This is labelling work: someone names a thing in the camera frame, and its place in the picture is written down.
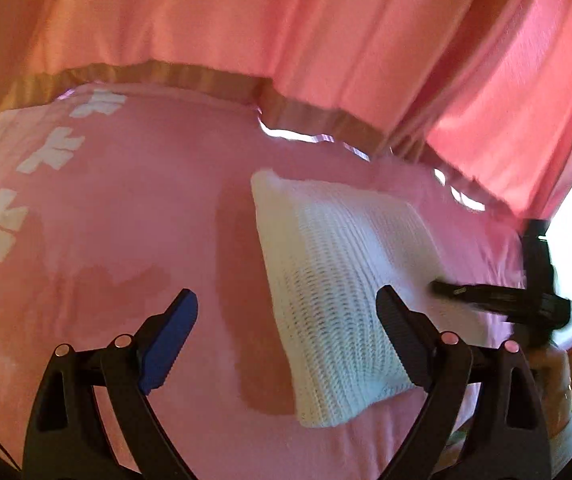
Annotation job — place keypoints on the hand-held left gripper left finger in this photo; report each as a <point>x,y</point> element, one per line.
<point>170,340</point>

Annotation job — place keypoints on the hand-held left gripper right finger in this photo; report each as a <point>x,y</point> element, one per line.
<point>406,335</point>

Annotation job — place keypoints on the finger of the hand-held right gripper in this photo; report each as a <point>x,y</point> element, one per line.
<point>471,293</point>
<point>537,255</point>

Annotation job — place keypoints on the white red black knitted sweater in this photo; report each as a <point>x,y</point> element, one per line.
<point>336,270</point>

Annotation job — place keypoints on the person's right forearm white sleeve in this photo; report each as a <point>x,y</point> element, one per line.
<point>566,442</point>

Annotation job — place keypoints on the person's right hand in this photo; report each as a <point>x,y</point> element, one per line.
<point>556,380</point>

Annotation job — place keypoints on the pink blanket with white print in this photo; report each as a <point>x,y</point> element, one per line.
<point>140,220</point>

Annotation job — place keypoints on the pink orange curtain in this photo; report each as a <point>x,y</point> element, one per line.
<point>286,25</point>

